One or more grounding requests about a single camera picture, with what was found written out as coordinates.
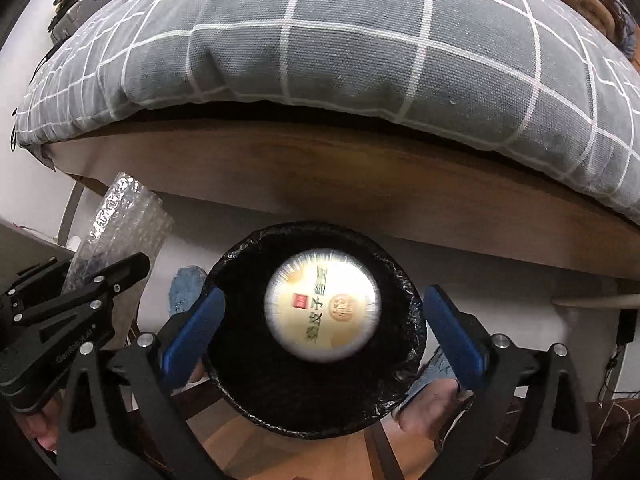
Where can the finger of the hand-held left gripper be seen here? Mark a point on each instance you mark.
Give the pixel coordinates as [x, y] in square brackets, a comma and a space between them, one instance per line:
[32, 272]
[115, 280]

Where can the wooden bed frame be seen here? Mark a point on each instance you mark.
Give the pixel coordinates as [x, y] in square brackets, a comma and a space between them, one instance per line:
[300, 185]

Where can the blue fuzzy slipper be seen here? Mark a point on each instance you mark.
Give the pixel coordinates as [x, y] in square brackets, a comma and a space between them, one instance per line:
[185, 285]
[432, 367]

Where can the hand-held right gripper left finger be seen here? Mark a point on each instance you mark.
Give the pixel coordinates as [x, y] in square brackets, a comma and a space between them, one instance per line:
[192, 340]

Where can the black-lined trash bin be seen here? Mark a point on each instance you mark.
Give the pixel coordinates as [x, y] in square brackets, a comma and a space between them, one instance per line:
[235, 360]

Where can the black power adapter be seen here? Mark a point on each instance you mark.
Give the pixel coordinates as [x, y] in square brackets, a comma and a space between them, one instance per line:
[626, 327]

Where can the person's right foot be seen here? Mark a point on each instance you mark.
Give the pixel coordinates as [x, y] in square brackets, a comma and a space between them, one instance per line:
[425, 417]

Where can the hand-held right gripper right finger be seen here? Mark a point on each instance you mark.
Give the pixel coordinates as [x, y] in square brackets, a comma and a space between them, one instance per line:
[455, 340]

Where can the grey checked quilt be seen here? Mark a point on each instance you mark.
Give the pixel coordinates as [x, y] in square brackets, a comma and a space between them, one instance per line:
[350, 35]

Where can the white metal bar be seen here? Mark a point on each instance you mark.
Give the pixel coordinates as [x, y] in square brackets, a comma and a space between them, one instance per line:
[600, 301]

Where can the round instant noodle bowl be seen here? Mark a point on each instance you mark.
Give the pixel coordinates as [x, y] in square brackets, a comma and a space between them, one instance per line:
[320, 305]

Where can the grey metal bed leg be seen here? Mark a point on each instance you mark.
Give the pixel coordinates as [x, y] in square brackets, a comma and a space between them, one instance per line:
[70, 210]

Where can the grey suitcase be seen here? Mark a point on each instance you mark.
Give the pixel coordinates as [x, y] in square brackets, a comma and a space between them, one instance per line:
[80, 12]

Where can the dark patterned cloth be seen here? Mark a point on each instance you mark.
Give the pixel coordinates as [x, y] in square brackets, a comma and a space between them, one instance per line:
[622, 25]

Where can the person's left hand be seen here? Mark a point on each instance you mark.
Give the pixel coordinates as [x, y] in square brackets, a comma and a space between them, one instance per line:
[37, 430]

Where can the clear bubble wrap sheet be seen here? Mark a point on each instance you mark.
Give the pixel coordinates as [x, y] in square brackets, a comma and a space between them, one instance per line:
[125, 220]

